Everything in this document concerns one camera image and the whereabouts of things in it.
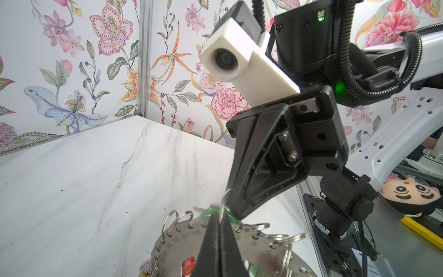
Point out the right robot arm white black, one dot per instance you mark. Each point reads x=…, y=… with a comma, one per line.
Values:
x=315, y=50

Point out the cartoon face plush toy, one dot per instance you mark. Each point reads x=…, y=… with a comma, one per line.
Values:
x=410, y=197

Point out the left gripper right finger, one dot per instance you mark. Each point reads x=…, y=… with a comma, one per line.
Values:
x=231, y=264

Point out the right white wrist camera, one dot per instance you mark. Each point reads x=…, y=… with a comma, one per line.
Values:
x=235, y=53

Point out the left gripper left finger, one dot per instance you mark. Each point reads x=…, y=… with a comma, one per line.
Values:
x=208, y=260

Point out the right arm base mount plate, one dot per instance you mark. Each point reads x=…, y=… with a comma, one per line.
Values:
x=332, y=242

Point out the red key tag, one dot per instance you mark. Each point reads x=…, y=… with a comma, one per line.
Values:
x=188, y=266

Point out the round metal key organizer disc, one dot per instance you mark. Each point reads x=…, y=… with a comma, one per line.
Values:
x=264, y=255

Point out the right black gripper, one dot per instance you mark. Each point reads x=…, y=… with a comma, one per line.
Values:
x=278, y=146

